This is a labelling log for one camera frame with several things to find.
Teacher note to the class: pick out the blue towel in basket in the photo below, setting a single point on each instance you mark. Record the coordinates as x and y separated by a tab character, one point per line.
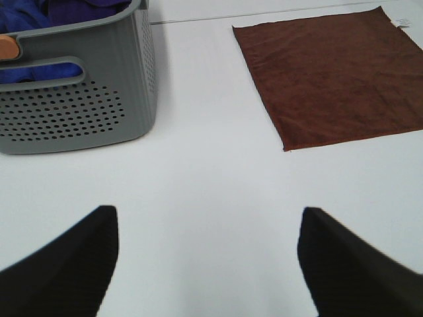
28	15

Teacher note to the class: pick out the purple towel in basket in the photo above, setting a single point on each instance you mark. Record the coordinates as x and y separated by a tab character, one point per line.
74	11

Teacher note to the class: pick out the grey perforated plastic basket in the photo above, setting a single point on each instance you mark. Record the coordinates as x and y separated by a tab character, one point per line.
112	100

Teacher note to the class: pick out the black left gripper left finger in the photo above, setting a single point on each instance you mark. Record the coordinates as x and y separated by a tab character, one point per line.
70	275

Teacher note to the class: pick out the brown towel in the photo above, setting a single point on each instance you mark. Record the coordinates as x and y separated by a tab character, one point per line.
335	78

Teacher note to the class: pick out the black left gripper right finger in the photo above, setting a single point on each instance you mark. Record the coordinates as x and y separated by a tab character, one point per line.
346	276

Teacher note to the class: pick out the wooden basket handle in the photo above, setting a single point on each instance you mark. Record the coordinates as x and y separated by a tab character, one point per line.
9	49

